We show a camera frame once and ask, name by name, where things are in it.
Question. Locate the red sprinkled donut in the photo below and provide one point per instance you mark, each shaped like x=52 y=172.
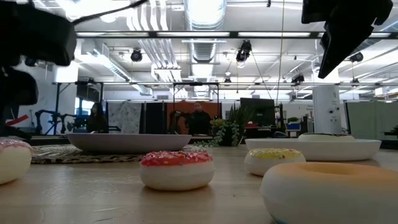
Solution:
x=175 y=174

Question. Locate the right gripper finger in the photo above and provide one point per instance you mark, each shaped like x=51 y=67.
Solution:
x=339 y=43

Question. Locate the white sprinkled donut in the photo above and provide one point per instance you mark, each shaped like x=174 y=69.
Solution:
x=12 y=161

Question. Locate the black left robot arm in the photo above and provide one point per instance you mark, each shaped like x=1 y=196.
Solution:
x=15 y=87

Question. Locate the black metal table frame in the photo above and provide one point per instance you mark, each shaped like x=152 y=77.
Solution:
x=233 y=35

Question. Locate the blue box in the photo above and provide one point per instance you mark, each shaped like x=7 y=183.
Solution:
x=293 y=127

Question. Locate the potted green succulent plant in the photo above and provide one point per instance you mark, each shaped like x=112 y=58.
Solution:
x=230 y=130

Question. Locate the plain orange donut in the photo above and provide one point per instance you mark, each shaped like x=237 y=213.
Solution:
x=326 y=196

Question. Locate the black ceiling spotlight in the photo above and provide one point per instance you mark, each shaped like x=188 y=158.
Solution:
x=244 y=51
x=136 y=55
x=356 y=57

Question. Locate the black monitor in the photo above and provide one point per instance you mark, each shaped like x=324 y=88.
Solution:
x=258 y=112

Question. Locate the yellow sprinkled donut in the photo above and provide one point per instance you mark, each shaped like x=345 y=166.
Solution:
x=267 y=163

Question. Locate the rust orange panel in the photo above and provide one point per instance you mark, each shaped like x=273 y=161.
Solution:
x=214 y=109

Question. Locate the silver ceiling air duct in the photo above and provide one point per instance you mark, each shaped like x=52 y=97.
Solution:
x=203 y=15

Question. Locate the green partition wall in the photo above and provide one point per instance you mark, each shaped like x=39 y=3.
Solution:
x=373 y=121

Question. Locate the person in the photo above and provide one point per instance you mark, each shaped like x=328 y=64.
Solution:
x=97 y=123
x=199 y=123

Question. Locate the round woven straw mat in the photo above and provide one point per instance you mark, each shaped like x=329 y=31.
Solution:
x=62 y=155

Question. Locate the white round pillar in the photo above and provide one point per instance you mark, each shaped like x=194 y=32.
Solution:
x=326 y=109

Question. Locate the black background robot arm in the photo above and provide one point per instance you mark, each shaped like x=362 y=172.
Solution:
x=46 y=113

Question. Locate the lavender blue plate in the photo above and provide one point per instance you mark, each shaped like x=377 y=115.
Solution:
x=129 y=143

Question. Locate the white bowl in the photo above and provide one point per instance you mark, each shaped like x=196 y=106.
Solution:
x=326 y=151

